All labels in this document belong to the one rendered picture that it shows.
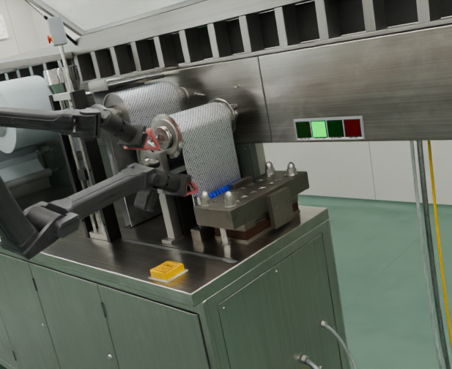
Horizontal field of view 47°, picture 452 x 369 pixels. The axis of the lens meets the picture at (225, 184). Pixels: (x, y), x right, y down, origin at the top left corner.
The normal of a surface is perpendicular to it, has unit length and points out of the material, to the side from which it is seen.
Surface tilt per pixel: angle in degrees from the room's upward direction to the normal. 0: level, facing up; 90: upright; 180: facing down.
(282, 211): 90
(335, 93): 90
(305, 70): 90
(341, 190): 90
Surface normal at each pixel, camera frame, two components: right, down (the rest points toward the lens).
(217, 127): 0.73, 0.04
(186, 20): -0.66, 0.31
